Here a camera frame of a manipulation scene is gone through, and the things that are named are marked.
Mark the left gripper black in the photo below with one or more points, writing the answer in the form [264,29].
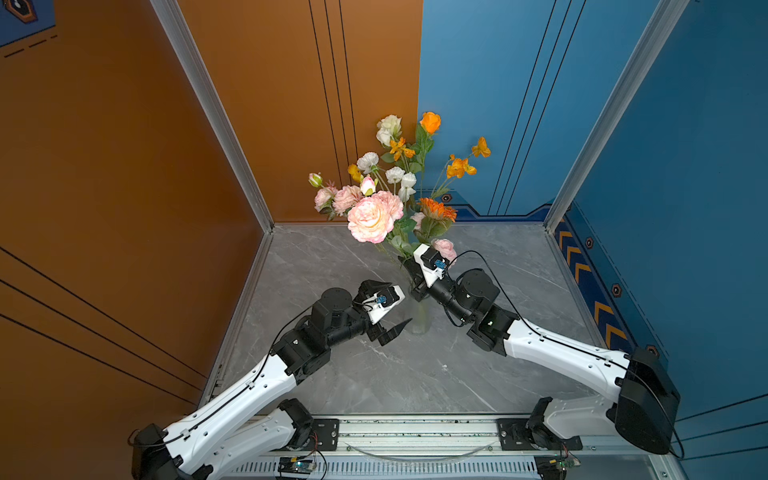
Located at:
[377,331]

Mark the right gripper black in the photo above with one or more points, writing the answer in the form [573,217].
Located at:
[418,277]

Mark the clear ribbed glass vase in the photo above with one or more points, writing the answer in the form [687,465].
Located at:
[418,310]

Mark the orange gerbera flower stem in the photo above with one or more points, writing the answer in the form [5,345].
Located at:
[437,219]

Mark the teal ceramic vase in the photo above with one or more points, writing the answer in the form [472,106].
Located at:
[415,236]

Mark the white pink small flowers stem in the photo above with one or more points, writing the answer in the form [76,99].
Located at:
[394,179]

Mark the orange poppy flower stem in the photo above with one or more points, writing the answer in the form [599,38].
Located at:
[458,167]

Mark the white rosebud flower stem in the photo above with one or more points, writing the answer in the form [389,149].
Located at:
[383,137]

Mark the white cream rose stem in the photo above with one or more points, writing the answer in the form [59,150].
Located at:
[391,124]

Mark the orange rose flower stem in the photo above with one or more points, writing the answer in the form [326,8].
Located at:
[416,153]

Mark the pink carnation flower stem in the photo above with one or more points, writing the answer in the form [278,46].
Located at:
[331,201]

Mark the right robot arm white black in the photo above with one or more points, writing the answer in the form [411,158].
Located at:
[634,397]

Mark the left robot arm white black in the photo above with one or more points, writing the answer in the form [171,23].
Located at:
[254,415]

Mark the left green circuit board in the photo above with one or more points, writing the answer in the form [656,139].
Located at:
[296,468]

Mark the right circuit board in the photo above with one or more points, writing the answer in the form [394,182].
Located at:
[555,468]

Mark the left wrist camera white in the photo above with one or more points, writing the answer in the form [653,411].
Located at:
[379,308]

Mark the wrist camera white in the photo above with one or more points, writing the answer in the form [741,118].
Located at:
[432,264]
[379,308]

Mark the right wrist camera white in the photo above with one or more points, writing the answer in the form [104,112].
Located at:
[432,264]

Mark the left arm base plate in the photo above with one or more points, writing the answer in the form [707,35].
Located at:
[323,435]

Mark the aluminium front rail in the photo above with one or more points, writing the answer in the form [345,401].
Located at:
[454,446]

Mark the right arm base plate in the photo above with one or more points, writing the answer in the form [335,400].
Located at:
[515,435]

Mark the left aluminium corner post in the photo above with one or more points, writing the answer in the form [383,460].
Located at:
[176,29]

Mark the aluminium corner post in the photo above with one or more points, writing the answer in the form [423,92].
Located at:
[176,29]
[654,36]

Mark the right aluminium corner post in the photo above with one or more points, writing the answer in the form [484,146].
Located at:
[654,36]

